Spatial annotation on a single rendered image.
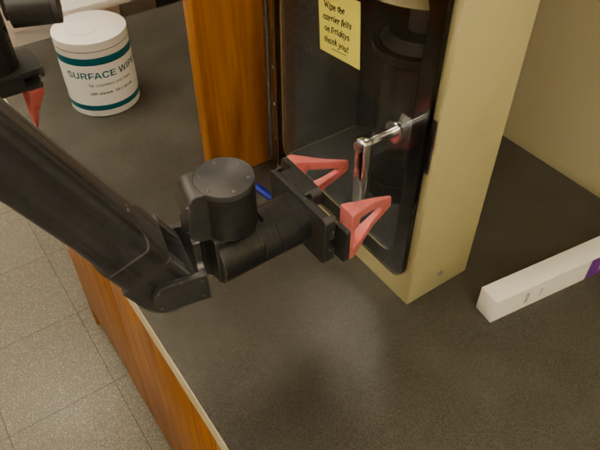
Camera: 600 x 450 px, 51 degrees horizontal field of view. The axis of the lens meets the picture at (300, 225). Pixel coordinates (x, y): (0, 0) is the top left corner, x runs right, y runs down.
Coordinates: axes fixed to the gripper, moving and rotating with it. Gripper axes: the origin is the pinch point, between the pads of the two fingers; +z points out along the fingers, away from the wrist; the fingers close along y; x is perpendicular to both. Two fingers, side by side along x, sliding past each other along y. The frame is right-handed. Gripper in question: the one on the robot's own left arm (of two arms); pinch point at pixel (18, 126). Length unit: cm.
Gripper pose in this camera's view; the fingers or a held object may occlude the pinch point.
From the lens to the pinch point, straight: 96.2
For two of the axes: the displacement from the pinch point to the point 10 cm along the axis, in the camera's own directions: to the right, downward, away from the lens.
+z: 0.0, 7.1, 7.0
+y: 8.2, -4.0, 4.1
